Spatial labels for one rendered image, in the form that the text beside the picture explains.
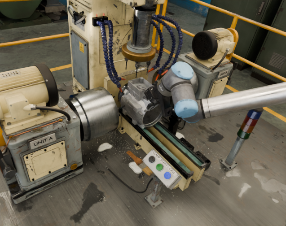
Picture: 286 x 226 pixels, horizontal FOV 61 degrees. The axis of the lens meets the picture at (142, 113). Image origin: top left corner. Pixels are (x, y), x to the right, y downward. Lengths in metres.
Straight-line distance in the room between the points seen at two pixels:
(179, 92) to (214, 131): 0.81
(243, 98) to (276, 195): 0.66
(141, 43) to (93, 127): 0.48
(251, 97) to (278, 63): 3.22
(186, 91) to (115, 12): 0.64
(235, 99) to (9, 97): 0.87
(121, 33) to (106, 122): 0.54
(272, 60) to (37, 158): 3.79
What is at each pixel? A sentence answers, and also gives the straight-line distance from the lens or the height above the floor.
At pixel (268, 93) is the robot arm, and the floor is 1.38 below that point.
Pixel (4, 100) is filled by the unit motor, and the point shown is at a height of 1.30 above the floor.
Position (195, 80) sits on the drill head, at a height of 1.11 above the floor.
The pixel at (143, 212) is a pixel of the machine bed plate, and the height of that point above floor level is 0.80.
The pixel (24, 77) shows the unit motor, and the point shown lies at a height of 1.35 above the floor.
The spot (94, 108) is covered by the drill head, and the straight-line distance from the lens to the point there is 1.17.
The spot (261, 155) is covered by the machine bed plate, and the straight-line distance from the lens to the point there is 1.71.
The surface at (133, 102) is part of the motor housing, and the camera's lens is 1.35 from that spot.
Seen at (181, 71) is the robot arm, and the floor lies 1.41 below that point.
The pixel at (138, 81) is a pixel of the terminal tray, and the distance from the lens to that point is 1.43.
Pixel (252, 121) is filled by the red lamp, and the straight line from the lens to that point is 1.31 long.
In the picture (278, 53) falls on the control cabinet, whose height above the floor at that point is 0.53.
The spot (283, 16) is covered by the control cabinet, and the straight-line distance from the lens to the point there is 4.19.
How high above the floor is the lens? 1.86
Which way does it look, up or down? 38 degrees down
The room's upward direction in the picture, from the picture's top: 8 degrees clockwise
